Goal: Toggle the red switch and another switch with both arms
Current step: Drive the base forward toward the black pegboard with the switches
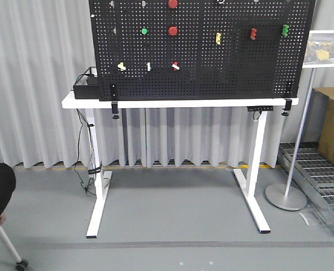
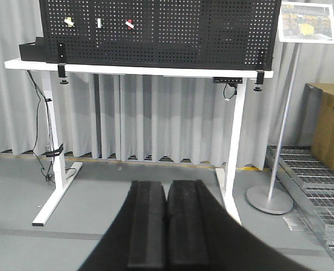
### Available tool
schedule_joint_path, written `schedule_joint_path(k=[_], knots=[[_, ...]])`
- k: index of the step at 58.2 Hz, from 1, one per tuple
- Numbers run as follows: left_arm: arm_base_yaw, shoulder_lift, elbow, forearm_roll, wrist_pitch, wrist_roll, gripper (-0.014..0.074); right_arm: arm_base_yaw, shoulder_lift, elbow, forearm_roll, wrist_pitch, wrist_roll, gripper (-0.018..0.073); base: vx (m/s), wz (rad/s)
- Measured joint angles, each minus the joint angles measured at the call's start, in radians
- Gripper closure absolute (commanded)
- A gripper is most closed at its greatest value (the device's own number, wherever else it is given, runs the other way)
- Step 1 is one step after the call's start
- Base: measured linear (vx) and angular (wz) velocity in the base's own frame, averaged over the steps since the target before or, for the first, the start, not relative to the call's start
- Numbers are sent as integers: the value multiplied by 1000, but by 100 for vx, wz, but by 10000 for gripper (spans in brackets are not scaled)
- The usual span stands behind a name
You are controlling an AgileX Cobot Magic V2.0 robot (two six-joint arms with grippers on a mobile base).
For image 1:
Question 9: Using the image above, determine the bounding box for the white height adjustable desk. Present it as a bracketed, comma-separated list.
[61, 89, 300, 240]

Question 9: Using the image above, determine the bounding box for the red rotary toggle switch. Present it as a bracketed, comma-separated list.
[172, 62, 180, 71]

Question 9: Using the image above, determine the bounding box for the red mushroom push button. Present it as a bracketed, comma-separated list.
[168, 0, 178, 8]
[168, 26, 179, 36]

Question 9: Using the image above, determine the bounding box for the printed photo sign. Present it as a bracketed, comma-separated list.
[302, 30, 334, 68]

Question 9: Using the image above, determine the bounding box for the black electronics box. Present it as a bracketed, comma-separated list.
[72, 66, 99, 99]

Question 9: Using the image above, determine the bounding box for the upper red mushroom push button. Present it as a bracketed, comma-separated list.
[168, 0, 178, 8]

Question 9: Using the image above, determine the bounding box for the black desk control panel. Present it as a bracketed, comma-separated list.
[247, 106, 274, 112]

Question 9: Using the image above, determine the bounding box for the green lever switch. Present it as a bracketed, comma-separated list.
[281, 24, 290, 37]

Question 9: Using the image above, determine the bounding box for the silver sign stand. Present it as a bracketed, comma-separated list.
[265, 68, 317, 211]

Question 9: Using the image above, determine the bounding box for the yellow rotary toggle switch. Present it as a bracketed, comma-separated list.
[117, 62, 127, 71]

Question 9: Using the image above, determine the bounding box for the right black clamp bracket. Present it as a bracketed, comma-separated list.
[281, 81, 293, 117]

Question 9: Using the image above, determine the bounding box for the yellow lever switch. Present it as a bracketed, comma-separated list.
[215, 32, 222, 45]

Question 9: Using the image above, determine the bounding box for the black hanging power cable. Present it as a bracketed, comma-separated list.
[73, 108, 112, 198]

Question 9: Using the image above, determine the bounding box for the red lever switch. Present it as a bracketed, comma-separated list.
[250, 28, 257, 41]

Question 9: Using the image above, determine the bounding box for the black clamp bracket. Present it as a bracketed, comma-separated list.
[110, 83, 120, 120]
[281, 81, 293, 117]

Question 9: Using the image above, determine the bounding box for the black perforated pegboard panel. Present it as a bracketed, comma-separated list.
[89, 1, 315, 101]

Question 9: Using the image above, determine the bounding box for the left black clamp bracket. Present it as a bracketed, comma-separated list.
[110, 83, 120, 120]

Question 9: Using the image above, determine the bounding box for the lower red mushroom push button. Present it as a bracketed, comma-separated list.
[168, 26, 179, 36]

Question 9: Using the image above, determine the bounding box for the metal grating platform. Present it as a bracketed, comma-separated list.
[293, 142, 334, 233]

